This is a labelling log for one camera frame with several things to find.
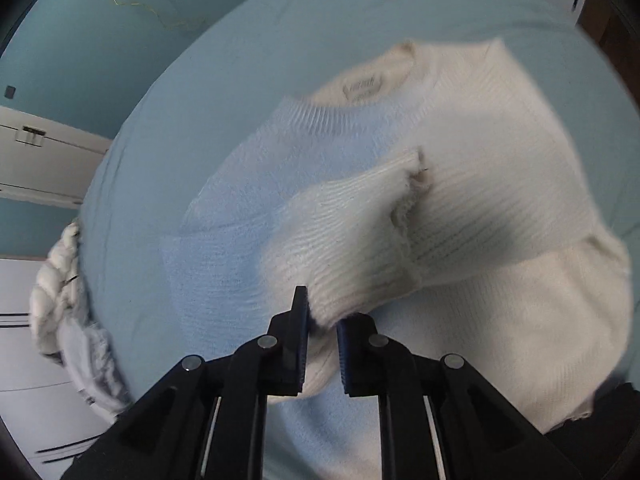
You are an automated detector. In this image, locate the white cabinet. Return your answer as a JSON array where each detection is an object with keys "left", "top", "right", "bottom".
[{"left": 0, "top": 107, "right": 113, "bottom": 207}]

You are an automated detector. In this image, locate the light blue bed sheet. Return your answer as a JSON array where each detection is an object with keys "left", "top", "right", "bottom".
[{"left": 80, "top": 0, "right": 640, "bottom": 480}]

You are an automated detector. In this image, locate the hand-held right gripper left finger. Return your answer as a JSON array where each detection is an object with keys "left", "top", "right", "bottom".
[{"left": 62, "top": 286, "right": 308, "bottom": 480}]

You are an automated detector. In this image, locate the thin yellow cable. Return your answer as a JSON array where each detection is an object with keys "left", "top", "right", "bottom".
[{"left": 107, "top": 0, "right": 207, "bottom": 30}]

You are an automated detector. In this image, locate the person's dark clothing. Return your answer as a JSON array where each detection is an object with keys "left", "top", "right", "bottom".
[{"left": 544, "top": 382, "right": 640, "bottom": 480}]

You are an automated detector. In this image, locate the white and blue knit sweater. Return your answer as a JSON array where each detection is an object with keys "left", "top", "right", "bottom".
[{"left": 160, "top": 37, "right": 633, "bottom": 480}]

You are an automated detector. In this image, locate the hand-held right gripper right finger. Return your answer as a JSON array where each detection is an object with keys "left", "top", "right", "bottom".
[{"left": 336, "top": 312, "right": 583, "bottom": 480}]

